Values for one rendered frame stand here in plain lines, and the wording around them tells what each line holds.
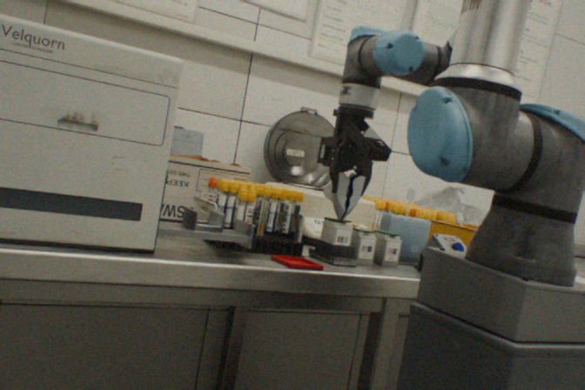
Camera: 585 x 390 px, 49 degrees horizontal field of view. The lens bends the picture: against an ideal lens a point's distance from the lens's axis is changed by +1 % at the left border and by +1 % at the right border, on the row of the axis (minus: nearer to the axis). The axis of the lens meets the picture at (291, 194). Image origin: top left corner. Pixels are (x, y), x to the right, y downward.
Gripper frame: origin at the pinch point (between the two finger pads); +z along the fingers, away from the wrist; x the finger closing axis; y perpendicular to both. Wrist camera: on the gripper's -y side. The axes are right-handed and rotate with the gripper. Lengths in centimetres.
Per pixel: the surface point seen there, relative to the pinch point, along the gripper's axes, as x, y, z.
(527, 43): -103, 55, -61
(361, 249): -5.6, -0.2, 6.5
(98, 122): 50, -6, -9
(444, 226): -32.6, 6.3, 0.6
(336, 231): 1.8, -1.1, 3.4
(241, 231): 21.9, -1.6, 5.3
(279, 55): -9, 54, -35
